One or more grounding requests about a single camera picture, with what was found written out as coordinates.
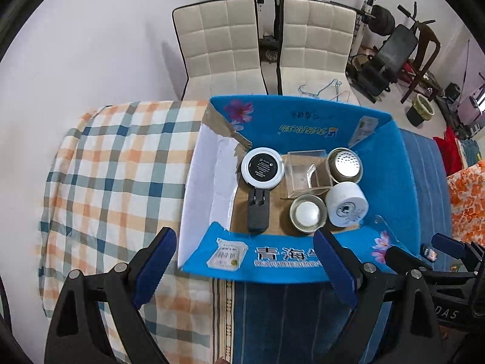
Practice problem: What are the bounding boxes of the small white padded chair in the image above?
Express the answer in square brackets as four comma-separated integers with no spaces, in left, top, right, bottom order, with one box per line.
[172,0,267,100]

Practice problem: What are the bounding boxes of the black weight bench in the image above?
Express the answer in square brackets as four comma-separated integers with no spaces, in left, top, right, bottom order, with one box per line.
[346,4,434,103]

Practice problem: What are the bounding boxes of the orange white patterned cloth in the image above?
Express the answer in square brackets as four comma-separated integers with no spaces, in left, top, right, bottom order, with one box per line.
[447,160,485,247]

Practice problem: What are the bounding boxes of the wooden chair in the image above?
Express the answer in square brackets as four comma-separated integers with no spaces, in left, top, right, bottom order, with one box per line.
[400,20,441,103]

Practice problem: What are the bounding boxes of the wire clothes hangers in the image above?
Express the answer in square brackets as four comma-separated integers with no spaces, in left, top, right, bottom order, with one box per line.
[298,78,350,103]

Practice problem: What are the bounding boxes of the small steel tin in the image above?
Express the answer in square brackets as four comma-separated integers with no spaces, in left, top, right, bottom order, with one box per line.
[289,194,327,235]

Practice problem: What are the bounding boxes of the blue striped bed sheet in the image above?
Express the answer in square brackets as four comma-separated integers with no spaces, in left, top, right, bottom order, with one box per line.
[211,127,454,364]

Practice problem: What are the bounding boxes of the large white padded chair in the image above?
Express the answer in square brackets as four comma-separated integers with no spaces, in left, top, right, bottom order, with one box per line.
[277,0,359,105]

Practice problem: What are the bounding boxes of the plaid checkered blanket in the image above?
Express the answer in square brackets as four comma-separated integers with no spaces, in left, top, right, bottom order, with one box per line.
[38,101,213,363]

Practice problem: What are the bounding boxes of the trash bin with bag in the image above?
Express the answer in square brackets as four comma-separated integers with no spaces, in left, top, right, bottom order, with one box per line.
[406,94,434,127]

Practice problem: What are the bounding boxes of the steel perforated tin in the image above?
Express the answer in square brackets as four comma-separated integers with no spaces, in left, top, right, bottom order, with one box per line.
[326,147,363,184]

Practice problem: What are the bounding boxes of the round white ring light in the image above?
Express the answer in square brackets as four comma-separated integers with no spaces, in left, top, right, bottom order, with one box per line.
[240,147,284,233]

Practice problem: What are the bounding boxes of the red cloth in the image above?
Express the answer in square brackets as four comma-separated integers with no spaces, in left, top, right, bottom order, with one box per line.
[433,126,463,176]

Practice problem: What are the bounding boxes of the small colourful card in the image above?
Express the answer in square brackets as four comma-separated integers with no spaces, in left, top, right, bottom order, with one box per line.
[420,245,438,263]

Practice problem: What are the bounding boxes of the blue cardboard milk box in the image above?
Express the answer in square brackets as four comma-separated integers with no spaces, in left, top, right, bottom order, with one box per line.
[177,95,421,284]

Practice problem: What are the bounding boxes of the clear acrylic box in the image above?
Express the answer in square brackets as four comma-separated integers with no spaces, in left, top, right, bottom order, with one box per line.
[284,150,334,199]

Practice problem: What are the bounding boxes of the white cream jar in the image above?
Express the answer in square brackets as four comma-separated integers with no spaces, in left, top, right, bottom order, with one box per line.
[325,182,369,228]

